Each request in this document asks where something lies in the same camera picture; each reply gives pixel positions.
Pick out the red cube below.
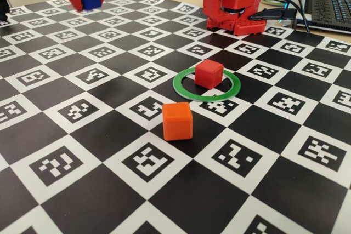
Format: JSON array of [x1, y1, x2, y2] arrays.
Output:
[[194, 59, 225, 90]]

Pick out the orange cube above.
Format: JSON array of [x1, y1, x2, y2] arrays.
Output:
[[162, 101, 194, 141]]

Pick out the red robot base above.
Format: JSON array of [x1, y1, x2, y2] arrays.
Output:
[[206, 0, 268, 37]]

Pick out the black tripod object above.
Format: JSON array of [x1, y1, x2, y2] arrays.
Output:
[[0, 0, 11, 25]]

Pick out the black white marker checkerboard mat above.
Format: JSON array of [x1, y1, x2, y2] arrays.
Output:
[[0, 0, 351, 234]]

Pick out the black laptop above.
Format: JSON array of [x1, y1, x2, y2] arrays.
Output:
[[297, 0, 351, 35]]

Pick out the green ring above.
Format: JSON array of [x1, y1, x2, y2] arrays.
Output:
[[172, 66, 242, 102]]

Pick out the black clamp handle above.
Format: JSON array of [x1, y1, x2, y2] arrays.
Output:
[[248, 8, 298, 22]]

